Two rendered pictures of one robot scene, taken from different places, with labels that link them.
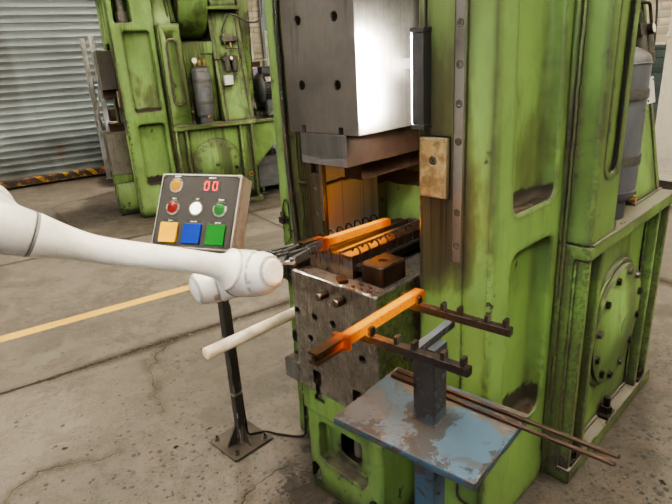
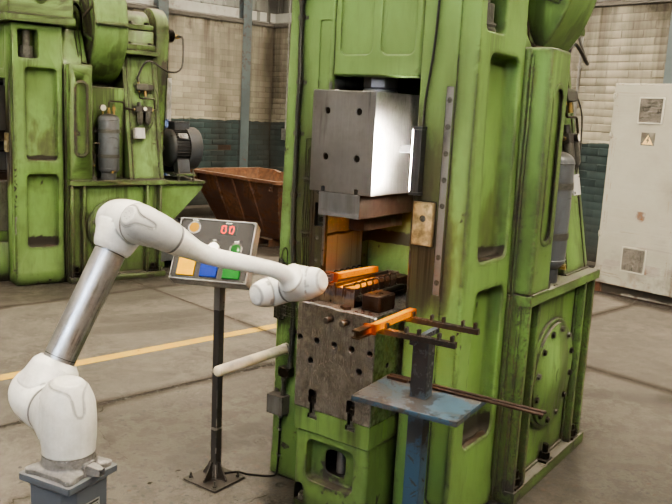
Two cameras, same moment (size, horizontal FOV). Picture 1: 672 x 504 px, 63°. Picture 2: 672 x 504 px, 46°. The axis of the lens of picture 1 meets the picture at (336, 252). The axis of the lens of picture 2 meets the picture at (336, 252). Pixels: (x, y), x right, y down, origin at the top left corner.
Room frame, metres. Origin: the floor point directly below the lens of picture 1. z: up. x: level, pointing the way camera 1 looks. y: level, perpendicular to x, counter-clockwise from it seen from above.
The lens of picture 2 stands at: (-1.39, 0.60, 1.68)
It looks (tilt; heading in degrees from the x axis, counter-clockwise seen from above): 10 degrees down; 349
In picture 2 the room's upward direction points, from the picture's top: 3 degrees clockwise
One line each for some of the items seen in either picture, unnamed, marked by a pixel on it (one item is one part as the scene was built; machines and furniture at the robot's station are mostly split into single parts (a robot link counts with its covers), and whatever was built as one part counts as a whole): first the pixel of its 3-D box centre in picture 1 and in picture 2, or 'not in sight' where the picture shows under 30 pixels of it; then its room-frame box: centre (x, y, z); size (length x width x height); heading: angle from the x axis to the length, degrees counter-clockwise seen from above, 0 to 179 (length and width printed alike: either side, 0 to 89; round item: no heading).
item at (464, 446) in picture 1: (429, 418); (420, 398); (1.18, -0.21, 0.70); 0.40 x 0.30 x 0.02; 49
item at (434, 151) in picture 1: (434, 167); (423, 223); (1.54, -0.29, 1.27); 0.09 x 0.02 x 0.17; 44
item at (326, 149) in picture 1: (369, 139); (367, 201); (1.82, -0.13, 1.32); 0.42 x 0.20 x 0.10; 134
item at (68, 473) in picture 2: not in sight; (73, 460); (0.90, 0.92, 0.63); 0.22 x 0.18 x 0.06; 53
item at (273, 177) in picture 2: not in sight; (266, 206); (8.79, -0.38, 0.42); 1.89 x 1.20 x 0.85; 33
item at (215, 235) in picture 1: (215, 235); (231, 270); (1.87, 0.42, 1.01); 0.07 x 0.05 x 0.07; 69
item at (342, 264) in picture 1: (372, 243); (362, 285); (1.82, -0.13, 0.96); 0.42 x 0.20 x 0.09; 134
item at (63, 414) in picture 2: not in sight; (66, 413); (0.92, 0.95, 0.77); 0.18 x 0.16 x 0.22; 33
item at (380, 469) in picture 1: (391, 420); (365, 448); (1.79, -0.18, 0.23); 0.55 x 0.37 x 0.47; 134
